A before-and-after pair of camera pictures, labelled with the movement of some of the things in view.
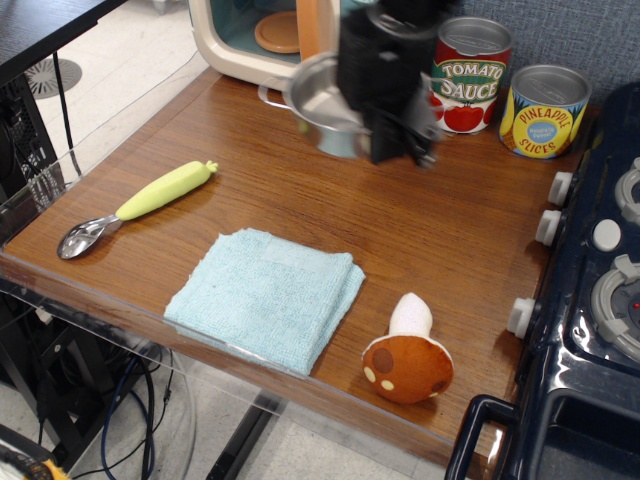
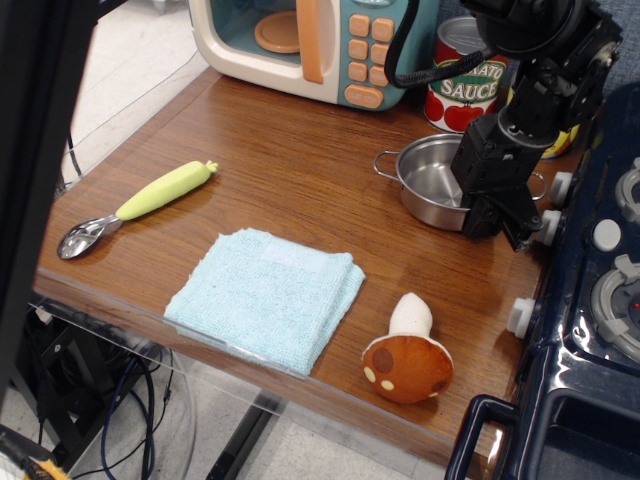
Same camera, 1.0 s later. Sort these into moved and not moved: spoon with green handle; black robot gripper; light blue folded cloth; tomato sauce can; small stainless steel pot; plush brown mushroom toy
Moved: small stainless steel pot; black robot gripper
Not moved: plush brown mushroom toy; spoon with green handle; light blue folded cloth; tomato sauce can
